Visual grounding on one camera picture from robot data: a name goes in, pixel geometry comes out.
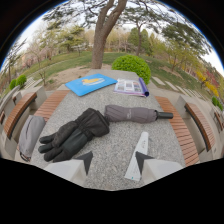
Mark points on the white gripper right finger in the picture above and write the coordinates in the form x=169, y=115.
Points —
x=156, y=168

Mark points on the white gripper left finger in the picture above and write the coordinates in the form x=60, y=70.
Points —
x=68, y=168

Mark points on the blue folder with duck illustration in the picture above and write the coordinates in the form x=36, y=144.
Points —
x=90, y=83

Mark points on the black winter gloves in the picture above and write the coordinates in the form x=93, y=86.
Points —
x=73, y=134

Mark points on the wooden slat bench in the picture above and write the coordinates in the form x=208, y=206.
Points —
x=40, y=108
x=186, y=128

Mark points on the grey backpack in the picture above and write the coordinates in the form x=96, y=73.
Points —
x=30, y=135

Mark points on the grey folded umbrella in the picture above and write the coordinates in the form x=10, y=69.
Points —
x=133, y=114

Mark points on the open magazine with purple cover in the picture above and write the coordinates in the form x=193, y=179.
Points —
x=130, y=87

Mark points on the small green bush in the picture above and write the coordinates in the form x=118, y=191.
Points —
x=18, y=81
x=216, y=101

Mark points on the round green bush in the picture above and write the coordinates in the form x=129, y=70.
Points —
x=132, y=66

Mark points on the large tree trunk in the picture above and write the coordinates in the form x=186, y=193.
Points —
x=101, y=36

